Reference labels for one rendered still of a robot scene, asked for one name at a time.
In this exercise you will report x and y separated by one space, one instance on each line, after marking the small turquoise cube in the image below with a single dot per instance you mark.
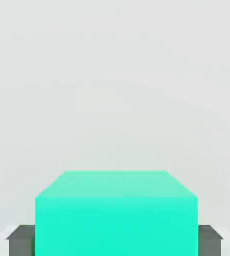
116 218

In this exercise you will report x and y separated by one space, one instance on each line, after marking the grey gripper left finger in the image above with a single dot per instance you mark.
21 243

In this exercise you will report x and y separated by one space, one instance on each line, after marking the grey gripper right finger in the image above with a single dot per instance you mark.
209 243

